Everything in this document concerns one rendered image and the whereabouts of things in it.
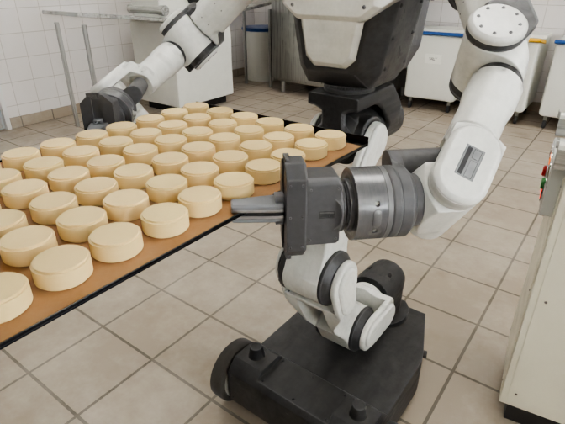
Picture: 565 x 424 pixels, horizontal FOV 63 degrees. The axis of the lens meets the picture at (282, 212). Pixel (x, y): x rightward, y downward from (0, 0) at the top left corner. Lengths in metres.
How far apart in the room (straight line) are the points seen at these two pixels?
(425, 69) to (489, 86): 4.35
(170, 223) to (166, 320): 1.51
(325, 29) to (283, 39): 4.51
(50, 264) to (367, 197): 0.32
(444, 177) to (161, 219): 0.31
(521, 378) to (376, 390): 0.42
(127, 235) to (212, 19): 0.81
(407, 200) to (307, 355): 1.06
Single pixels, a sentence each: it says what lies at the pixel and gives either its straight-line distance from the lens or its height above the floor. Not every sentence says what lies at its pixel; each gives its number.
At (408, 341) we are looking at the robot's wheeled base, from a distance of 1.64.
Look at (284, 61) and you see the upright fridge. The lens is 5.54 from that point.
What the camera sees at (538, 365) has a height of 0.27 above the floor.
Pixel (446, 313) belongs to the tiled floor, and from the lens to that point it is 2.07.
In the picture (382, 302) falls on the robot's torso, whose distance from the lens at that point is 1.52.
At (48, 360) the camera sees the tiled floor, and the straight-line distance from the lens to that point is 1.96.
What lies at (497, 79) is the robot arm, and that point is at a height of 1.12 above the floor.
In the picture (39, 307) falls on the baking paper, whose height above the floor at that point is 1.00.
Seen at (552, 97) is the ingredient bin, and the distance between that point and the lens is 4.79.
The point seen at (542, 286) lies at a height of 0.52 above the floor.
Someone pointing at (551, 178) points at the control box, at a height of 0.80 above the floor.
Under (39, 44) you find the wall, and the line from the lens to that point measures 5.00.
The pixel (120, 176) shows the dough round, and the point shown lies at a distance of 0.62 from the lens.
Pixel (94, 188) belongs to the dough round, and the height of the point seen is 1.02.
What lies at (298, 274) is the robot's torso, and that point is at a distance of 1.14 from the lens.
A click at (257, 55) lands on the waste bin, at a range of 6.26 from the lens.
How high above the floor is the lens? 1.25
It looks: 27 degrees down
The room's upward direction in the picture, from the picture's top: straight up
